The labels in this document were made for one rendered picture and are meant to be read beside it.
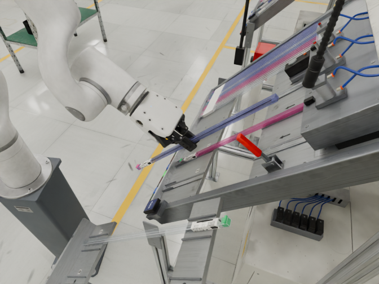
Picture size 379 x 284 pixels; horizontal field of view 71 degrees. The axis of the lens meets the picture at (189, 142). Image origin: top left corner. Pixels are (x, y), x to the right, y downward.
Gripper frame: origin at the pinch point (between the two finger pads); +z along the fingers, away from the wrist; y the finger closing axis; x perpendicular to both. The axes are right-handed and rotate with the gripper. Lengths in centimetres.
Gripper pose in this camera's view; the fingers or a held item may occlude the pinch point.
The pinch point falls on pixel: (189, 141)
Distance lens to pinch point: 66.2
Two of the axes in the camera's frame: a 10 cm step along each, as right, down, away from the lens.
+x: -5.1, 4.3, 7.4
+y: 3.5, -6.8, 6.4
